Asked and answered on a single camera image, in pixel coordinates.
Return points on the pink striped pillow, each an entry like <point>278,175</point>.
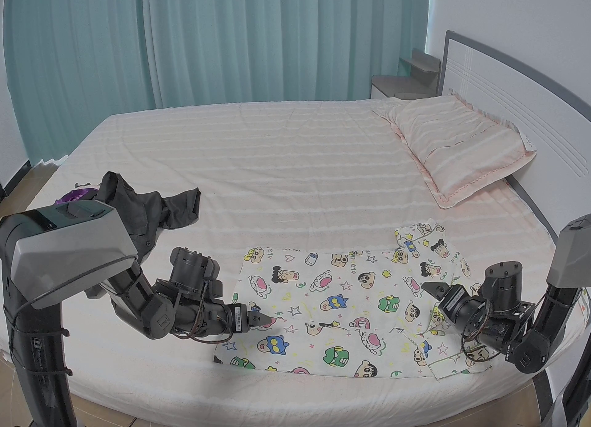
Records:
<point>461,148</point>

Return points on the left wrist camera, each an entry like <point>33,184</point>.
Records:
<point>213,269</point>

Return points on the black shirt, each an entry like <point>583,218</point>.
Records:
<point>147,213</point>

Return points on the purple garment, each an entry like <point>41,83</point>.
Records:
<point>76,195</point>

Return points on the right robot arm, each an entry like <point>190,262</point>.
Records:
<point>558,305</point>

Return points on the blue-green curtain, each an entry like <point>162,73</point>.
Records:
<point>78,46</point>
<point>286,23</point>

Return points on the grey white bedside table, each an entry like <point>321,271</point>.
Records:
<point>397,88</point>

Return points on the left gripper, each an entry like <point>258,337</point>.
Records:
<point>221,321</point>

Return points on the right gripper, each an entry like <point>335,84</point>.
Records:
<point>468,314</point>

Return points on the white printed pyjama top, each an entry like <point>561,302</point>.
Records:
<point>332,296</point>

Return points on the bed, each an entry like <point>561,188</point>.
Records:
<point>277,162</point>

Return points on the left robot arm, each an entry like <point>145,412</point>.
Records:
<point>69,250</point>

